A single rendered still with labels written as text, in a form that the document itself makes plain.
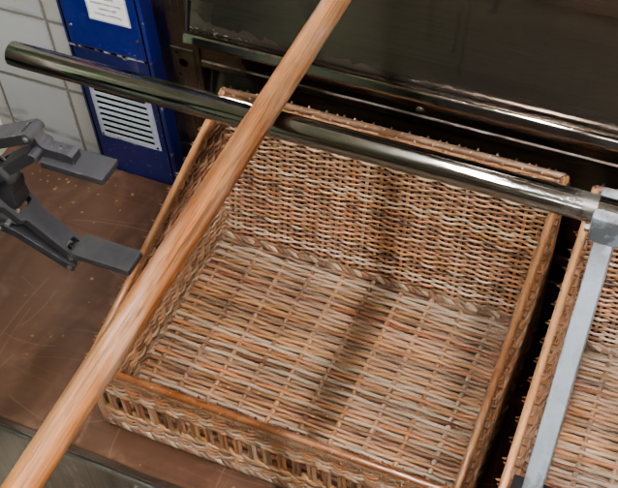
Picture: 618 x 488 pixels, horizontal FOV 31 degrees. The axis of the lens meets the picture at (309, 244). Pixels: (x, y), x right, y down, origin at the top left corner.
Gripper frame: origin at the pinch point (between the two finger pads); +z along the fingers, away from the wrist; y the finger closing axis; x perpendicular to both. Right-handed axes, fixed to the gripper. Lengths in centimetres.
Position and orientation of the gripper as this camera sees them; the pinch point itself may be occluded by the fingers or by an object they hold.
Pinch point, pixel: (113, 217)
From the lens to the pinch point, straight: 113.6
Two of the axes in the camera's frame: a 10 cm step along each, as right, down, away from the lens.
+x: -4.0, 7.1, -5.8
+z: 9.2, 2.7, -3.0
